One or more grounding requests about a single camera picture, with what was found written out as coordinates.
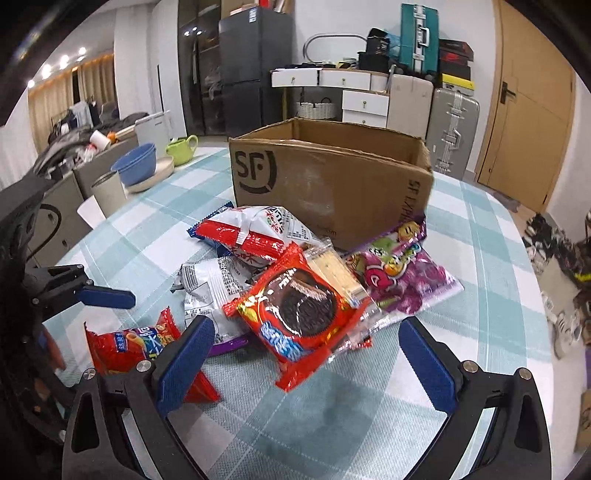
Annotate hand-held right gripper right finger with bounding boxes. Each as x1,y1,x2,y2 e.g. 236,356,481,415
398,316,552,480

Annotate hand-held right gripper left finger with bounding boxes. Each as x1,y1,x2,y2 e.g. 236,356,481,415
62,315,218,480

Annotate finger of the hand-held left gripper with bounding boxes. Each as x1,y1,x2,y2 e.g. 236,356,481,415
28,263,136,320

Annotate purple snack packet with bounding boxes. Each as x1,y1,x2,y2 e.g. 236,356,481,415
205,335,250,358

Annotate red chip packet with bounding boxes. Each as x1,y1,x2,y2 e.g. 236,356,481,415
84,307,222,404

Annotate silver white snack packet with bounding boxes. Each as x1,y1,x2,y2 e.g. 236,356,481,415
171,256,259,342

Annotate purple candy bag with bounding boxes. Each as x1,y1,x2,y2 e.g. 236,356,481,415
344,212,465,324

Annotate blue edged snack packet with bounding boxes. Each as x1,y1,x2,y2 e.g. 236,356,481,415
186,202,236,257

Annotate red chocolate cookie packet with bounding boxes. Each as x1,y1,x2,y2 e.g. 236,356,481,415
223,242,375,393

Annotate clear cracker sandwich packet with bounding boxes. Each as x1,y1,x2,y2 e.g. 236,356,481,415
302,237,376,354

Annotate red white noodle packet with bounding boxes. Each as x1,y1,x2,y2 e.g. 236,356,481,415
194,205,324,268

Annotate brown cardboard box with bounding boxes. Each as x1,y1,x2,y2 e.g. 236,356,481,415
228,117,435,252

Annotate plaid tablecloth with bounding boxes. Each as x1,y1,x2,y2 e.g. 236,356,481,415
41,148,561,480

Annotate grey cup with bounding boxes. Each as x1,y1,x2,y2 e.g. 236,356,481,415
91,172,126,217

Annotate pile of dark clothes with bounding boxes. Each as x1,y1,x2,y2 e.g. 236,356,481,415
34,99,148,174

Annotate beige plate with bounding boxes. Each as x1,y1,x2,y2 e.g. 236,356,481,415
124,157,175,193

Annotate blue bowl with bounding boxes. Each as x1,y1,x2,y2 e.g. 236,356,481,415
111,143,158,186

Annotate green watering can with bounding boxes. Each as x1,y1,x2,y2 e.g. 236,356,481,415
166,135,199,167

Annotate pile of shoes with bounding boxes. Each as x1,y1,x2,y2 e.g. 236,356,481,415
522,212,591,361

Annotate white appliance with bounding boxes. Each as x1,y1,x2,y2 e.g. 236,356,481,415
134,111,171,148

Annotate beige curtain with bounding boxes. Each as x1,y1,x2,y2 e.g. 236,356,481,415
28,53,116,144

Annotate silver suitcase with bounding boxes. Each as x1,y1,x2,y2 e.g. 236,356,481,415
425,87,481,181

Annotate dark glass cabinet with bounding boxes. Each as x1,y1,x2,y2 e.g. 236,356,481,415
178,0,227,137

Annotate beige suitcase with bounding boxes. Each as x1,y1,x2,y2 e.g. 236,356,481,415
387,73,435,139

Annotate black refrigerator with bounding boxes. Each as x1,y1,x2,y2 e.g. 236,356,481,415
218,7,296,137

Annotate wooden door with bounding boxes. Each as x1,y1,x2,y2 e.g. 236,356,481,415
475,0,575,213

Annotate white drawer desk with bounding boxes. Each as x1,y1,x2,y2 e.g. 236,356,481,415
270,67,393,130

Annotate woven basket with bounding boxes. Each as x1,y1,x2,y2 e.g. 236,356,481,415
295,97,335,121

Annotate yellow black shoe box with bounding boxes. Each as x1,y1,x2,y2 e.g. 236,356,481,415
441,74,476,92

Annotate red black shoe box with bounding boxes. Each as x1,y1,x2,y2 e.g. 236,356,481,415
438,41,474,63

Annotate black bag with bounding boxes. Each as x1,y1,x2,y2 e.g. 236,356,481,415
358,28,402,72

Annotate teal suitcase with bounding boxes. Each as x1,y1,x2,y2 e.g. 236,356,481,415
399,4,439,77

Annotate folded cardboard sheets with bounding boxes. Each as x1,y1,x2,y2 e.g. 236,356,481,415
221,0,296,19

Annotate metal tube frame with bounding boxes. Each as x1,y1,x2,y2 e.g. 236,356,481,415
303,33,370,65

